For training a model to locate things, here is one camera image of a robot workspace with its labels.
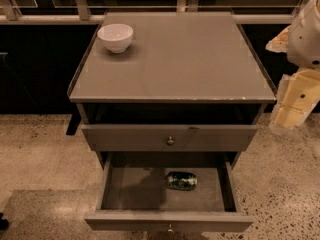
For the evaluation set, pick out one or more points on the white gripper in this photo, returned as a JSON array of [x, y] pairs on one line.
[[305, 39]]

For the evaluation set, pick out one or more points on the brass drawer knob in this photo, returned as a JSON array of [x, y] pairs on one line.
[[170, 229], [170, 141]]

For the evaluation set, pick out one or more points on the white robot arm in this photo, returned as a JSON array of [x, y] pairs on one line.
[[304, 37]]

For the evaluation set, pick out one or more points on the metal window railing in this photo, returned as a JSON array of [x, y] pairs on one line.
[[91, 11]]

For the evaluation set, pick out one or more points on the black object at floor edge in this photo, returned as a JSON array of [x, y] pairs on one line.
[[3, 223]]

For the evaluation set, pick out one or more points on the grey top drawer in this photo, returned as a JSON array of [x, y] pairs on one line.
[[188, 138]]

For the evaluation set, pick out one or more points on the white ceramic bowl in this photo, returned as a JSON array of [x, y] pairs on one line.
[[116, 37]]

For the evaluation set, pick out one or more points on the open grey middle drawer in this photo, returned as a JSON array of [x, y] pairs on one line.
[[138, 199]]

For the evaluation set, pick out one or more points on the brass top drawer knob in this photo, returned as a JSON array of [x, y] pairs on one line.
[[170, 141]]

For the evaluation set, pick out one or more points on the green soda can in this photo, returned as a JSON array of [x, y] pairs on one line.
[[184, 181]]

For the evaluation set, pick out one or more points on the grey drawer cabinet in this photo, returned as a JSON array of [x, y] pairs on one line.
[[180, 69]]

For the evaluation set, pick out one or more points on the brass middle drawer knob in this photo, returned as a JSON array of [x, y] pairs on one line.
[[170, 229]]

